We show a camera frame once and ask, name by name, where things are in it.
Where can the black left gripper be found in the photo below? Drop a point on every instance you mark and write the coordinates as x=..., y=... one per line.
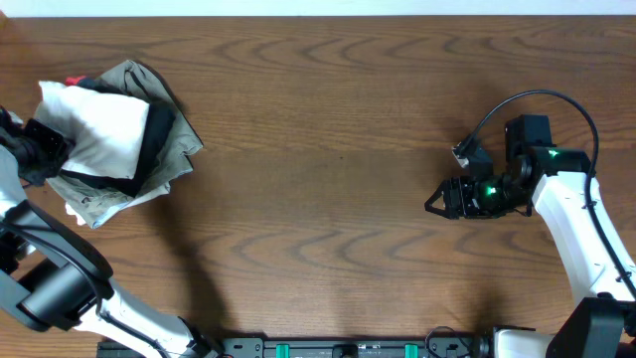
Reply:
x=48, y=145

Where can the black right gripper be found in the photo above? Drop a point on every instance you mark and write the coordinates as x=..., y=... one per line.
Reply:
x=457, y=197

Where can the white printed t-shirt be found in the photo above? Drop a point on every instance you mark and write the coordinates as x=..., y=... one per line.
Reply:
x=106, y=128

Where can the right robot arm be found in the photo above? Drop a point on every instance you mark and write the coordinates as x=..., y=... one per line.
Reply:
x=560, y=186

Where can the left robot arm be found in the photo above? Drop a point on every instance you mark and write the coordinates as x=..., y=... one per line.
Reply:
x=53, y=278

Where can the khaki folded garment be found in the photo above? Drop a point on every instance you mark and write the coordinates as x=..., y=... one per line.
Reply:
x=182, y=141

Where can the white folded garment bottom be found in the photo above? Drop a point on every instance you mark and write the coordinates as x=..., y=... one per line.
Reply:
x=99, y=206

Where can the red folded garment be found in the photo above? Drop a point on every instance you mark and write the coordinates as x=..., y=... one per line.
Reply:
x=73, y=81

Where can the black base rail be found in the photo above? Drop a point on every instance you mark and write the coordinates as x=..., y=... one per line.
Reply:
x=441, y=342

